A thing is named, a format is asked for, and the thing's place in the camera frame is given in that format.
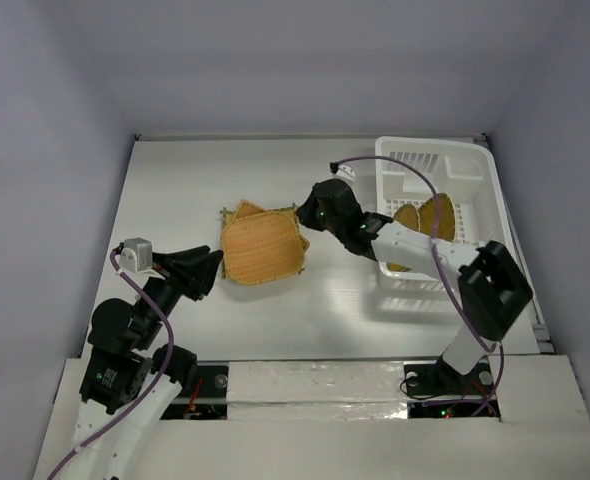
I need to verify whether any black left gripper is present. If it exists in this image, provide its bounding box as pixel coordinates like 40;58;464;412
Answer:
135;242;224;345

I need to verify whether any square bamboo woven plate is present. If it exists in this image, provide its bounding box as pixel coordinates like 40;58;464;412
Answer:
219;202;307;280

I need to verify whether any thick tan woven plate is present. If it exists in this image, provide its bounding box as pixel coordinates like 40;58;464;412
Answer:
220;209;304;288

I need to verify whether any triangular orange woven plate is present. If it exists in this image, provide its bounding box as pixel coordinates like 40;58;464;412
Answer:
221;200;309;259

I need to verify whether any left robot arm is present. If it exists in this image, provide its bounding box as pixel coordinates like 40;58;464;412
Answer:
49;238;223;479

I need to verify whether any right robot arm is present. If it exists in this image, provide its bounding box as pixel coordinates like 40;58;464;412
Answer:
296;179;533;397

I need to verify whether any white plastic dish rack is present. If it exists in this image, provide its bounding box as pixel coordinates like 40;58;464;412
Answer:
375;136;516;254

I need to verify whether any small round bamboo plate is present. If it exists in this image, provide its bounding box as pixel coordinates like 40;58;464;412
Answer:
387;204;421;272

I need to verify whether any medium round bamboo plate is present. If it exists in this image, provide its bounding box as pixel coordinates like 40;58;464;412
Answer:
418;193;456;241

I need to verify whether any white foam strip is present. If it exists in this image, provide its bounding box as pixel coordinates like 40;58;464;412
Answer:
226;361;408;421

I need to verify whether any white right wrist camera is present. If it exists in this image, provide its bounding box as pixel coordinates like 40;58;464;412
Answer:
329;162;356;184

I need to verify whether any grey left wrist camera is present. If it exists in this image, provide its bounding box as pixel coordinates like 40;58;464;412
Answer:
117;237;153;274

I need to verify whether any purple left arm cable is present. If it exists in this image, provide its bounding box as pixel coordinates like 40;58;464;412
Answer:
47;249;176;480

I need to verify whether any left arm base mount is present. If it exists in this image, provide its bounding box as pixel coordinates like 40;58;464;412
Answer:
161;363;229;421

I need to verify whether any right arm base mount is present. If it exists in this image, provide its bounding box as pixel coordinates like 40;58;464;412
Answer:
399;359;500;419

